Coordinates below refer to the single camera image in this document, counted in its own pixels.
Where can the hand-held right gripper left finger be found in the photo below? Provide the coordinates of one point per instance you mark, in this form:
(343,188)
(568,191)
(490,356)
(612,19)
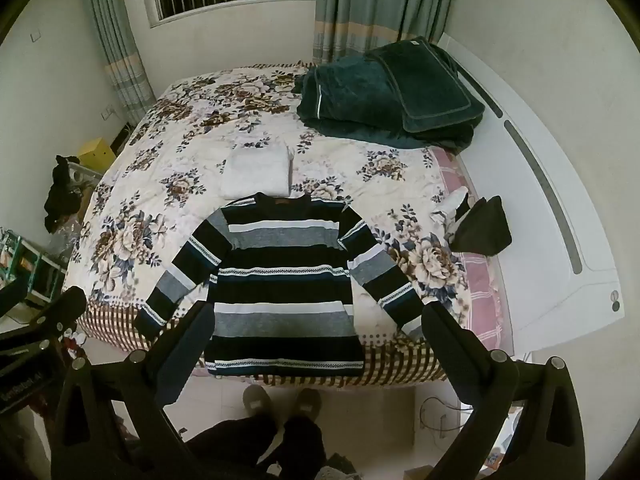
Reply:
(201,327)

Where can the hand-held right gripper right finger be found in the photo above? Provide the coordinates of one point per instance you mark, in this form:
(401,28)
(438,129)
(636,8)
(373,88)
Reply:
(436,330)

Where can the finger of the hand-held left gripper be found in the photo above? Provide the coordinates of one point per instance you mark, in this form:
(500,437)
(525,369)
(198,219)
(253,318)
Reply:
(62,307)

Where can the striped knit sweater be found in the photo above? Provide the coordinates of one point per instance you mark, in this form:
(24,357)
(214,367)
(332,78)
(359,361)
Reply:
(285,285)

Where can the green crate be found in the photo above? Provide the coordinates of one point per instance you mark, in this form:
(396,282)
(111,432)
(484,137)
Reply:
(30,265)

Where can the pink checked bed sheet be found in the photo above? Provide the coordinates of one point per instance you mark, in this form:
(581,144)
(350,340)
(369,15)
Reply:
(475,280)

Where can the grey slipper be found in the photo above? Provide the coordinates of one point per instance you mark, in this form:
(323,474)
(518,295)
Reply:
(306,402)
(257,400)

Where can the black cloth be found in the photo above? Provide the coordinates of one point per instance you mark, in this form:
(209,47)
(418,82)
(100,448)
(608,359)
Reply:
(62,195)

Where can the black bag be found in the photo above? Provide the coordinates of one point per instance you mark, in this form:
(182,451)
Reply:
(482,227)

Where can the white sock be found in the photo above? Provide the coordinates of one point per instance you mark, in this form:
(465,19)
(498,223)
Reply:
(452,205)

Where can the white bed headboard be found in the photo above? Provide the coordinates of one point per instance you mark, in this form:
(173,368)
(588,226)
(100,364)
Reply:
(545,220)

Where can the person's right leg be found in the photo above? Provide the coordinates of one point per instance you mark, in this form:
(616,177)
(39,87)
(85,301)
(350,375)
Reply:
(302,445)

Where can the floral bedspread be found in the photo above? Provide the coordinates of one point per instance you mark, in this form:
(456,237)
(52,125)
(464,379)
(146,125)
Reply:
(165,175)

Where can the yellow box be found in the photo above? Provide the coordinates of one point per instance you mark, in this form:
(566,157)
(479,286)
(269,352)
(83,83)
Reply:
(98,155)

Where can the white folded cloth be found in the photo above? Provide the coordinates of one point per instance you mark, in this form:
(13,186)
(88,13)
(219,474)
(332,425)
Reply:
(257,170)

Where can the dark green cushion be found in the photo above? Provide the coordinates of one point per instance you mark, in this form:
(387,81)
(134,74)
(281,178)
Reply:
(430,90)

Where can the dark green folded blanket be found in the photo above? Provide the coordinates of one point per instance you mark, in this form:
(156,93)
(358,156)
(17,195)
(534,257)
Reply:
(350,105)

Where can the wall socket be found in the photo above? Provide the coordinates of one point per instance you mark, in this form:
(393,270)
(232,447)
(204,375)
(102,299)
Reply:
(108,113)

